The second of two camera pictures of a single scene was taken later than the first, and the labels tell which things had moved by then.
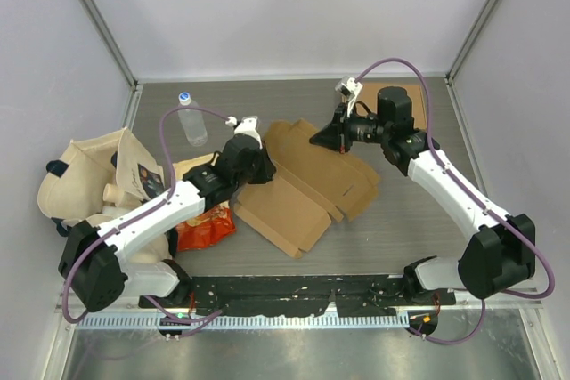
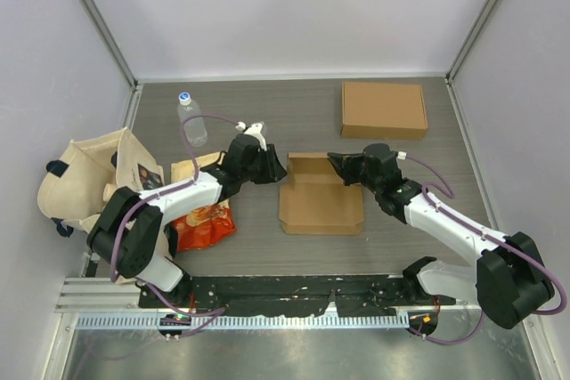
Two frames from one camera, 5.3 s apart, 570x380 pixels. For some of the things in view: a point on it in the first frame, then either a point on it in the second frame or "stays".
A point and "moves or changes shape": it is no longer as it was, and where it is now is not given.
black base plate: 346,295 stays
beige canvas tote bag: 72,186 stays
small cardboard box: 313,185 moves or changes shape
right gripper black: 336,133 -> 345,165
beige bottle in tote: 113,193 stays
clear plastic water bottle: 192,120 stays
